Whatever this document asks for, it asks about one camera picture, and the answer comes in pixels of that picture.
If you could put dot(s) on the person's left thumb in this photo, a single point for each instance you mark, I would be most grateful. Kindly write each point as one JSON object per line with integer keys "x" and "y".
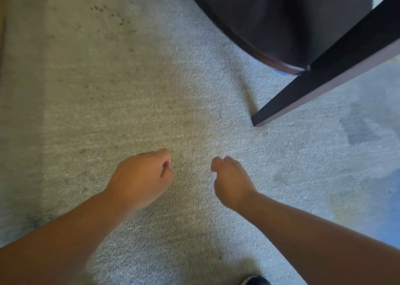
{"x": 165, "y": 172}

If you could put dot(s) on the person's dark shoe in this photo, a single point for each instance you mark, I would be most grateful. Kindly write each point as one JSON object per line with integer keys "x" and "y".
{"x": 254, "y": 280}

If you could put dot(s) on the person's left forearm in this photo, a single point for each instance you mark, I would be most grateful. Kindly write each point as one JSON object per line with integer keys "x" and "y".
{"x": 56, "y": 241}

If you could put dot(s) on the dark wooden table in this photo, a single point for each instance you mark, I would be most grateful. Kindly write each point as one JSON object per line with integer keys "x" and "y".
{"x": 300, "y": 37}

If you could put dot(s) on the person's right thumb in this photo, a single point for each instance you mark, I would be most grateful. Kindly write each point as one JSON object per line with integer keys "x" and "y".
{"x": 215, "y": 165}

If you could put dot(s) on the person's right hand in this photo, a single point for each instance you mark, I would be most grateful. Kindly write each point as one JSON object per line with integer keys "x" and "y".
{"x": 232, "y": 184}

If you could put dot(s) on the person's left hand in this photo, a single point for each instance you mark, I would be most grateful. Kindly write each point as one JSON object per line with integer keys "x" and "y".
{"x": 137, "y": 178}

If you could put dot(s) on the person's right forearm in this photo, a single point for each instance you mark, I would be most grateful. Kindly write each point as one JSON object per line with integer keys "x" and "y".
{"x": 318, "y": 244}

